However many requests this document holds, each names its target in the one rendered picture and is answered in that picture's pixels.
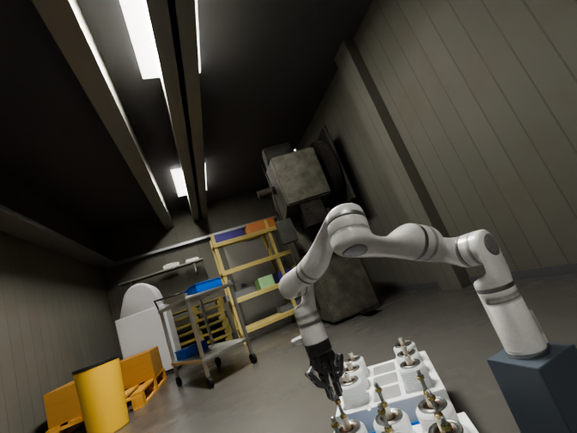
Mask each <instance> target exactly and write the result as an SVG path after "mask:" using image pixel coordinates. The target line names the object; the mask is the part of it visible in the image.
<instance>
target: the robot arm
mask: <svg viewBox="0 0 577 433"><path fill-rule="evenodd" d="M333 251H334V253H336V254H337V255H339V256H343V257H350V258H394V259H408V260H416V261H429V262H444V263H448V264H451V265H457V266H461V267H473V266H478V265H483V266H484V268H485V271H486V272H485V274H484V275H483V276H482V277H480V278H479V279H478V280H477V281H475V282H474V284H473V285H474V288H475V290H476V292H477V294H478V296H479V298H480V300H481V302H482V304H483V306H484V308H485V310H486V312H487V315H488V317H489V319H490V321H491V323H492V325H493V327H494V329H495V331H496V333H497V335H498V337H499V339H500V341H501V343H502V345H503V347H504V349H505V351H506V353H507V355H508V356H509V357H510V358H512V359H515V360H531V359H536V358H540V357H543V356H545V355H546V354H548V353H549V352H550V349H549V348H550V343H549V341H548V339H547V338H546V336H545V334H544V332H543V330H542V328H541V326H540V325H539V323H538V320H537V318H536V316H535V315H534V313H533V312H532V311H531V310H530V309H528V307H527V306H526V304H525V301H524V299H523V297H522V296H521V294H520V293H519V290H518V288H517V286H516V284H515V282H514V281H513V278H512V274H511V272H510V269H509V267H508V265H507V262H506V260H505V258H504V256H503V254H502V251H501V249H500V247H499V245H498V243H497V241H496V239H495V237H494V236H493V235H492V234H491V233H490V232H489V231H487V230H485V229H479V230H477V231H473V232H470V233H468V234H465V235H461V236H458V237H453V238H446V237H443V236H442V234H441V233H440V232H439V231H438V230H437V229H435V228H432V227H429V226H426V225H421V224H416V223H406V224H404V225H401V226H399V227H398V228H396V229H394V230H393V231H392V232H391V233H390V234H389V235H388V236H377V235H374V234H373V233H372V232H371V230H370V228H369V225H368V222H367V218H366V216H365V213H364V211H363V209H362V208H361V206H359V205H358V204H353V203H346V204H340V205H338V206H336V207H335V208H333V209H332V210H331V211H330V212H329V213H328V215H327V216H326V218H325V220H324V222H323V224H322V226H321V228H320V230H319V232H318V234H317V236H316V238H315V240H314V242H313V244H312V246H311V248H310V249H309V251H308V252H307V254H306V256H305V257H304V258H303V259H302V260H301V262H300V263H299V264H298V265H297V266H296V267H295V268H294V269H292V270H291V271H289V272H288V273H286V274H285V275H284V276H283V277H282V278H281V280H280V282H279V291H280V294H281V295H282V296H283V297H284V298H286V299H289V300H291V299H295V298H296V297H298V296H301V304H299V305H298V306H297V307H296V308H295V309H294V315H295V318H296V321H297V324H298V327H299V329H300V333H301V335H300V336H298V337H296V338H293V339H292V341H291V343H292V345H293V347H295V346H297V345H302V344H304V346H305V349H306V352H307V355H308V357H309V359H310V366H311V367H310V368H309V370H308V371H306V372H305V376H306V377H307V378H308V379H309V380H310V381H311V382H312V383H313V384H314V385H315V386H316V387H320V388H324V389H325V392H326V395H327V398H328V399H330V400H331V401H335V400H336V397H335V394H334V393H333V390H332V387H331V384H330V381H329V375H330V377H331V380H332V381H333V382H332V385H333V387H334V389H335V392H336V394H337V396H340V397H341V396H342V395H343V394H342V392H343V390H342V387H341V384H340V382H339V378H340V377H341V376H343V354H342V353H335V352H334V351H333V350H332V348H331V342H330V340H329V338H328V335H327V332H326V330H325V327H324V325H323V323H322V321H321V319H320V317H319V312H318V310H317V308H316V301H315V295H314V286H313V284H314V283H315V282H316V281H318V280H319V279H320V278H321V277H322V276H323V275H324V273H325V272H326V270H327V268H328V266H329V264H330V262H331V256H332V254H333ZM334 362H335V365H334ZM314 370H315V371H317V372H318V375H319V378H320V379H319V378H318V377H316V376H315V375H316V374H315V372H314ZM328 374H329V375H328Z"/></svg>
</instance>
